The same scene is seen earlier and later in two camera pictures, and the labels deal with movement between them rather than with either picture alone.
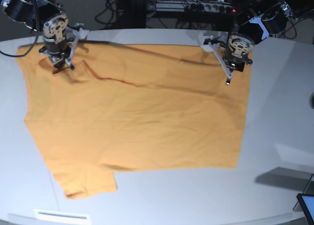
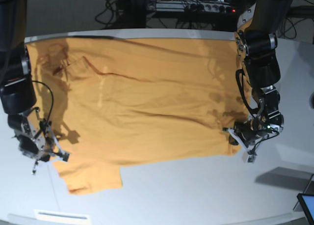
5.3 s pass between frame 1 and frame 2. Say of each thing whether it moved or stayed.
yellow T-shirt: moved
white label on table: stayed
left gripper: moved
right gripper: moved
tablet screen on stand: stayed
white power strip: stayed
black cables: stayed
